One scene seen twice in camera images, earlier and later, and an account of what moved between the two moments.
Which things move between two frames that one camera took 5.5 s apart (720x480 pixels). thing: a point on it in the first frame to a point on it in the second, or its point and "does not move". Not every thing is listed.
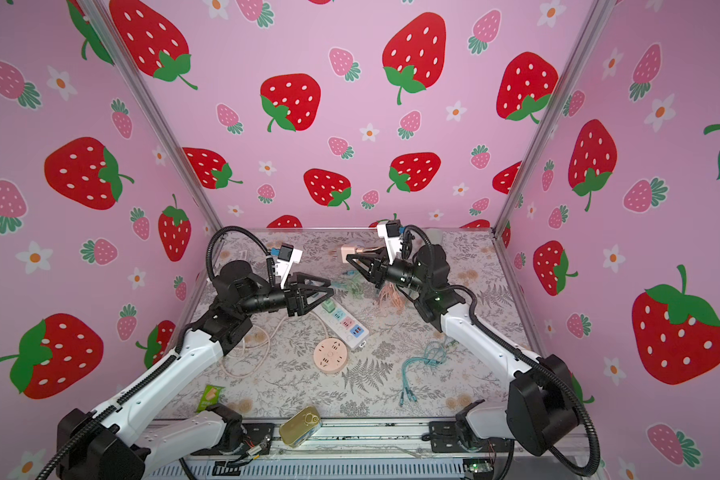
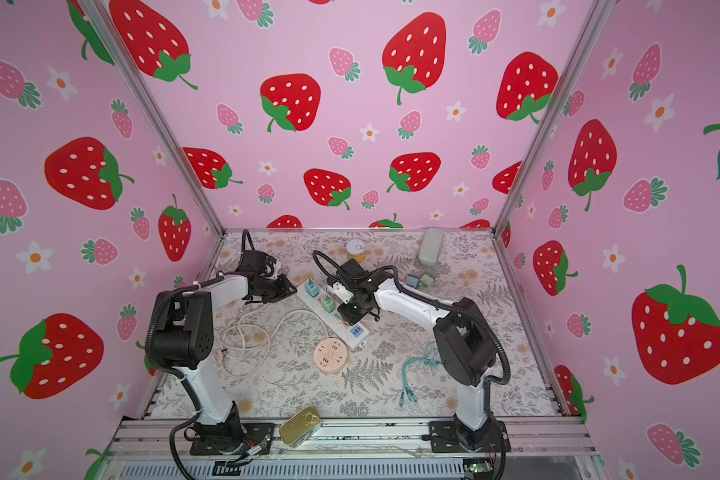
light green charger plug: (328, 305) does not move
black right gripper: (376, 274) to (346, 315)
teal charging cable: (434, 353) does not move
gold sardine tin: (298, 428) does not move
